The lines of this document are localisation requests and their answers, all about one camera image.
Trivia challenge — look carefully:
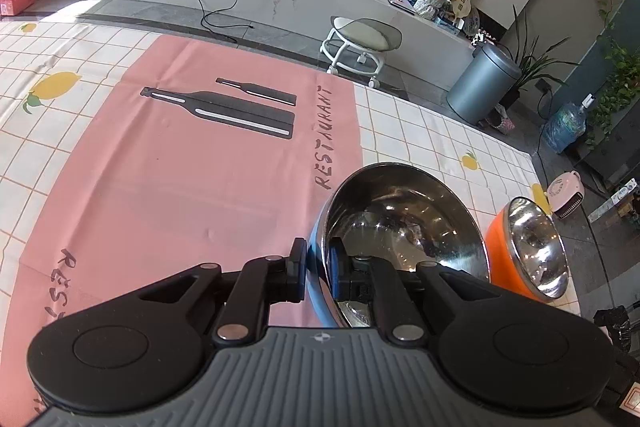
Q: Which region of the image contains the blue water jug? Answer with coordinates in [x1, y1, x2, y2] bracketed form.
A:
[542, 93, 594, 154]

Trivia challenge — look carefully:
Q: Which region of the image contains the grey metal trash can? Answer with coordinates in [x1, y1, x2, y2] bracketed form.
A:
[446, 42, 522, 124]

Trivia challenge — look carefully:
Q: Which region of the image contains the orange steel bowl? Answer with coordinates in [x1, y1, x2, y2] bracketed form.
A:
[485, 196, 570, 303]

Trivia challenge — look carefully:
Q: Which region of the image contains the tall leafy floor plant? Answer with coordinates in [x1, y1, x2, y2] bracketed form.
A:
[497, 6, 578, 109]

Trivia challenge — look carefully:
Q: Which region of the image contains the pink space heater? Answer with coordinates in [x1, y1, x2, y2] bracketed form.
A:
[546, 171, 585, 219]

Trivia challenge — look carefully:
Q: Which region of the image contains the white round stool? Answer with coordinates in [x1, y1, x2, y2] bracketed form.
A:
[320, 16, 402, 88]

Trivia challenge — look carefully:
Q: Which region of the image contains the hanging green vine plant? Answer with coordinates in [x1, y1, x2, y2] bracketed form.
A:
[587, 0, 639, 148]

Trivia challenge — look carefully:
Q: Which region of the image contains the blue steel bowl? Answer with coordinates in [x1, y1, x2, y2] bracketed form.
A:
[307, 162, 490, 327]

